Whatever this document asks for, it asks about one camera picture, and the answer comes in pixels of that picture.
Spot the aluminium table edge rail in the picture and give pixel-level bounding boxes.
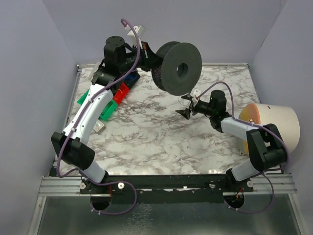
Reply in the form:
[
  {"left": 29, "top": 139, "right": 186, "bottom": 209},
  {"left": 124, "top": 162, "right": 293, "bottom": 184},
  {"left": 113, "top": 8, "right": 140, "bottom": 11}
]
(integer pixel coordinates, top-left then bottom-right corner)
[{"left": 77, "top": 63, "right": 249, "bottom": 69}]

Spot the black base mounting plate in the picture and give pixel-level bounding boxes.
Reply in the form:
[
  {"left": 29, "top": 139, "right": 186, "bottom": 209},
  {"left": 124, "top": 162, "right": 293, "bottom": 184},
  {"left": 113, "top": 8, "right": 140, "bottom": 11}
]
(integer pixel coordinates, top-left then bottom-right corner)
[{"left": 80, "top": 174, "right": 253, "bottom": 204}]

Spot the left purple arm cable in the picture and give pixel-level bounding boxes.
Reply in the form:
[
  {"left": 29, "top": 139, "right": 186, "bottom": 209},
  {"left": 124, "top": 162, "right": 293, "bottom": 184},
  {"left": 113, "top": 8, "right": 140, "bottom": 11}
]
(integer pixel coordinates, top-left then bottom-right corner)
[{"left": 56, "top": 19, "right": 143, "bottom": 216}]

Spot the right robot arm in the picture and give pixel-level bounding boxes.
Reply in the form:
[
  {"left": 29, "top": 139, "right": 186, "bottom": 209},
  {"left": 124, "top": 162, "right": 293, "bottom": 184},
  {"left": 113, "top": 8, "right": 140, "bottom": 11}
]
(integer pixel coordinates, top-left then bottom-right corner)
[{"left": 176, "top": 90, "right": 288, "bottom": 184}]

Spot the black cable spool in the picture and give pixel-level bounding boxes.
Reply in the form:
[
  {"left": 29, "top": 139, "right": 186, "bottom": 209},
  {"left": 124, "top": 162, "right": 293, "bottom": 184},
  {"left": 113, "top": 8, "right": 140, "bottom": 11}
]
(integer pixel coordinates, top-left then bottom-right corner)
[{"left": 151, "top": 41, "right": 202, "bottom": 96}]

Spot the red storage bin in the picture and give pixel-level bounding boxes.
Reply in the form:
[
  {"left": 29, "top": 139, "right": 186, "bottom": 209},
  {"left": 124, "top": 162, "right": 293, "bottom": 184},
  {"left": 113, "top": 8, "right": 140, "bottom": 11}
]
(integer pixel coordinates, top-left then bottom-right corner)
[{"left": 113, "top": 83, "right": 130, "bottom": 105}]

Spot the black storage bin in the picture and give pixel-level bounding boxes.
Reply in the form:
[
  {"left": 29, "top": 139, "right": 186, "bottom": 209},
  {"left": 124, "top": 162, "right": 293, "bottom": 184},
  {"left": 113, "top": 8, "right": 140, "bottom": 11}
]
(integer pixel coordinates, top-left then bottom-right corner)
[{"left": 123, "top": 70, "right": 140, "bottom": 90}]

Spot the green storage bin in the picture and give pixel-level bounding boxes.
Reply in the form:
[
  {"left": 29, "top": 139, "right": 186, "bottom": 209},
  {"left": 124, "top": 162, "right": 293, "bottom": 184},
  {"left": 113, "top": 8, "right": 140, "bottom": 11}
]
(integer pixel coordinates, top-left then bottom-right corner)
[{"left": 77, "top": 90, "right": 118, "bottom": 121}]

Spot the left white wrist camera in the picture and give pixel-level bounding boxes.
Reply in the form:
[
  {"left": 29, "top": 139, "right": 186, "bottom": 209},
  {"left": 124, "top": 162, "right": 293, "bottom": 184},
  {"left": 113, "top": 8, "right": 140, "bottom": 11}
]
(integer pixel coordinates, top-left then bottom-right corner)
[{"left": 125, "top": 24, "right": 146, "bottom": 46}]

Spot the clear plastic piece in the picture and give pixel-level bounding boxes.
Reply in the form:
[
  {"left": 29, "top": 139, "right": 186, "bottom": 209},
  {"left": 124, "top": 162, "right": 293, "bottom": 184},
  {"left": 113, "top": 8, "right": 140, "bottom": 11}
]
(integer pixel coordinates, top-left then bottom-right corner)
[{"left": 89, "top": 62, "right": 101, "bottom": 80}]

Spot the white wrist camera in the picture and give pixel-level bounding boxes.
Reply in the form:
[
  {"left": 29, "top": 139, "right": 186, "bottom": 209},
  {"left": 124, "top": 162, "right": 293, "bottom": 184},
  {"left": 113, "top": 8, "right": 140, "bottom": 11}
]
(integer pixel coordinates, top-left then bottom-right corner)
[
  {"left": 125, "top": 24, "right": 146, "bottom": 46},
  {"left": 190, "top": 88, "right": 201, "bottom": 102}
]

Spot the white cylindrical container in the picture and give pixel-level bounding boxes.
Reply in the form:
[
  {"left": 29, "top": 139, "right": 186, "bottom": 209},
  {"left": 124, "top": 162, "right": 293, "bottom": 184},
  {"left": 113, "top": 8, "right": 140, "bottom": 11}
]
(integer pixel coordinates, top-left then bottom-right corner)
[{"left": 239, "top": 103, "right": 300, "bottom": 152}]

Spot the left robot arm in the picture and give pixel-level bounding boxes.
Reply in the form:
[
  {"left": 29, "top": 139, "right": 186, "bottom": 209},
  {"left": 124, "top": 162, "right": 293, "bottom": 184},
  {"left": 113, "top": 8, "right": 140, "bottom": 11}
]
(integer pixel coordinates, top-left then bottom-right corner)
[{"left": 51, "top": 36, "right": 202, "bottom": 183}]

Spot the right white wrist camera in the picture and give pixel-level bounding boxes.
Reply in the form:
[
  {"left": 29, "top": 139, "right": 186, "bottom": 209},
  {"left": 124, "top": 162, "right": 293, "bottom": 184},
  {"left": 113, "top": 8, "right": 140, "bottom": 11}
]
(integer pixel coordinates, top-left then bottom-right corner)
[{"left": 190, "top": 88, "right": 201, "bottom": 102}]

